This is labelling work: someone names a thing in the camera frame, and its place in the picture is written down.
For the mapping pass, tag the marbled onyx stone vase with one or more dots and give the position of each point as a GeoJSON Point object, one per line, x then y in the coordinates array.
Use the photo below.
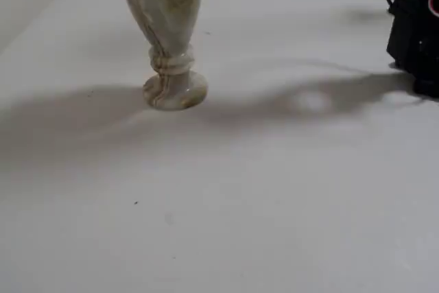
{"type": "Point", "coordinates": [164, 25]}

